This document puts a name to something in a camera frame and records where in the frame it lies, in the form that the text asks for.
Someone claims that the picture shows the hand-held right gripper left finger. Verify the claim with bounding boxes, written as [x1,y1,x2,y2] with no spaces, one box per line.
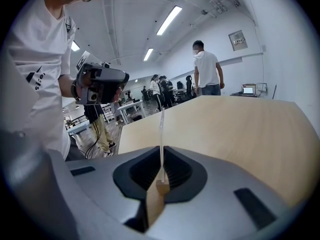
[65,145,162,235]

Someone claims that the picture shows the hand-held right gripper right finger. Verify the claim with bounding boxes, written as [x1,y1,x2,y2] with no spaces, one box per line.
[146,145,297,240]

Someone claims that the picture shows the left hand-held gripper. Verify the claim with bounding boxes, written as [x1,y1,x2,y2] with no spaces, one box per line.
[74,50,130,107]

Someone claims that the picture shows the wooden card holder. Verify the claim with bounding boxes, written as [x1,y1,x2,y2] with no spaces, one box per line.
[145,179,171,229]

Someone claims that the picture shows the person's left forearm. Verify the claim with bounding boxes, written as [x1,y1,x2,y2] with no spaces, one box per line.
[58,73,77,99]

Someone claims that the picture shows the person's left hand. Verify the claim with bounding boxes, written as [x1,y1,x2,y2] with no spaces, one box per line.
[112,85,123,103]

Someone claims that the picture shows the white table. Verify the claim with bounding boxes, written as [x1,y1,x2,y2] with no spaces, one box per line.
[116,99,147,125]

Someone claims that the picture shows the dark wristband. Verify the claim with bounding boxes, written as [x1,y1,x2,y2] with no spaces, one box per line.
[70,79,82,103]

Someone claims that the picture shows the person's white t-shirt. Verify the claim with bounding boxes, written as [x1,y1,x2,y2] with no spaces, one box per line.
[4,0,77,160]

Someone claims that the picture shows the open laptop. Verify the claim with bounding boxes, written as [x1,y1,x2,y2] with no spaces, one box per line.
[241,83,257,96]

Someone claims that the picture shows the black cables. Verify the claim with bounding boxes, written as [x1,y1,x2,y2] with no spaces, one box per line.
[84,122,101,160]

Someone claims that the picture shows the grey wall panel box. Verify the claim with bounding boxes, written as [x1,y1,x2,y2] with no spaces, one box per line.
[228,29,248,52]

